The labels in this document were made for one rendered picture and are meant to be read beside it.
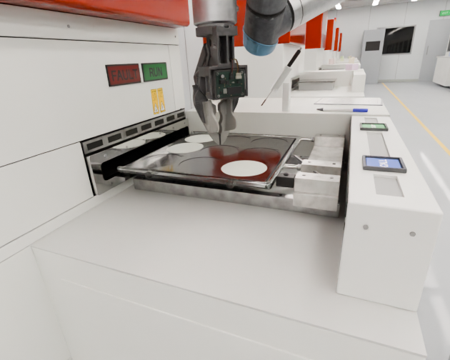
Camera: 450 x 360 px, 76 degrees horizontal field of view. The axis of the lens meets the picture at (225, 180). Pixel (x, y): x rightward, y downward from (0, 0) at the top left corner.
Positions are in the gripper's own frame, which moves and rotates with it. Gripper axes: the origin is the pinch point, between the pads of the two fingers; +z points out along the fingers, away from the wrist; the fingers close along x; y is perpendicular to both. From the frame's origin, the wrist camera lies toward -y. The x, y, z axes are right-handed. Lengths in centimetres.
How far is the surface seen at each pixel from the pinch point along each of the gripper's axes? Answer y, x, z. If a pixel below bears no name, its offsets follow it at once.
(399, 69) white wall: -815, 1061, 50
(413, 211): 36.5, 8.9, 1.5
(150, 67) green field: -32.2, -7.2, -13.9
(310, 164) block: 7.9, 17.4, 6.5
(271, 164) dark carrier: 1.9, 11.4, 7.3
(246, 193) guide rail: 3.2, 4.7, 12.5
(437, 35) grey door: -742, 1132, -64
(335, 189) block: 17.6, 15.7, 8.0
